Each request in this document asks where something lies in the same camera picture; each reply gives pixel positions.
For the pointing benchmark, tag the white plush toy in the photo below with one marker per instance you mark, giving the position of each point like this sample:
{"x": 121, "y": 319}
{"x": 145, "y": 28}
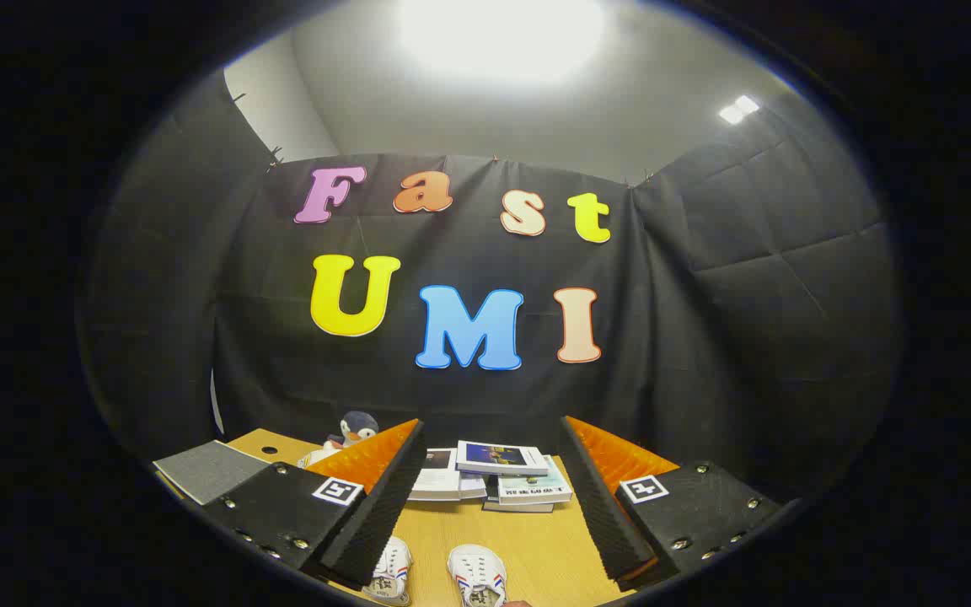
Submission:
{"x": 317, "y": 455}

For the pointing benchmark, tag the black book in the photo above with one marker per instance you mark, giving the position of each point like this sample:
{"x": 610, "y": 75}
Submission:
{"x": 519, "y": 507}

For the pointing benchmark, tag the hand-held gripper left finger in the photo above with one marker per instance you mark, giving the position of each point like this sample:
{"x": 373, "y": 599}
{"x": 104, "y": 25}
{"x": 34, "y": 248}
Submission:
{"x": 384, "y": 506}

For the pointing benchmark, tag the black backdrop cloth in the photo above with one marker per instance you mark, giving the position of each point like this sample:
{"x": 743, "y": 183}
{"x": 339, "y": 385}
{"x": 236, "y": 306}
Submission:
{"x": 688, "y": 337}

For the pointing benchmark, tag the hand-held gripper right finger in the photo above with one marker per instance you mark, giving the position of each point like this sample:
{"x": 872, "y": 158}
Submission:
{"x": 603, "y": 506}

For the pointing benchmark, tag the white shoe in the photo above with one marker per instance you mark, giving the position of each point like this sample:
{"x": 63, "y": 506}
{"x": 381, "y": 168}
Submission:
{"x": 477, "y": 573}
{"x": 391, "y": 569}

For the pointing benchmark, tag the book with blue photo cover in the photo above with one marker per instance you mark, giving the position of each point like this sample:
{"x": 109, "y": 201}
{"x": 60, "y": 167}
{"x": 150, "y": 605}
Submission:
{"x": 498, "y": 458}

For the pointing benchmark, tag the penguin plush toy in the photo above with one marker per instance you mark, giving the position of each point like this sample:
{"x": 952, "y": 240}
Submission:
{"x": 359, "y": 428}

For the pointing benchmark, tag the large ceiling light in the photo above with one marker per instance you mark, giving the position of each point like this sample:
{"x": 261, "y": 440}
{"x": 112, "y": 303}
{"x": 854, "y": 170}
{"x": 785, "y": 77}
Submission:
{"x": 498, "y": 34}

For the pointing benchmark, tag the plain white book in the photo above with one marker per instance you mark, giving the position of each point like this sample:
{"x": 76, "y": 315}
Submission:
{"x": 473, "y": 485}

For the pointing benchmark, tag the grey fabric storage box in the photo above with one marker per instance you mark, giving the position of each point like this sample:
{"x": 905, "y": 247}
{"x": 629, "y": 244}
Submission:
{"x": 207, "y": 470}

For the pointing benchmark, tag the book with teal cover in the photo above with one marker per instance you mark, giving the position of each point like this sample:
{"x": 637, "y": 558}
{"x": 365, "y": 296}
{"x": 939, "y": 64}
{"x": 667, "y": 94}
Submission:
{"x": 540, "y": 487}

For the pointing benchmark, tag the small ceiling light panel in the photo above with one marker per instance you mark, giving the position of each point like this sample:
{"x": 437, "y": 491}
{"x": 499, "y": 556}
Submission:
{"x": 738, "y": 110}

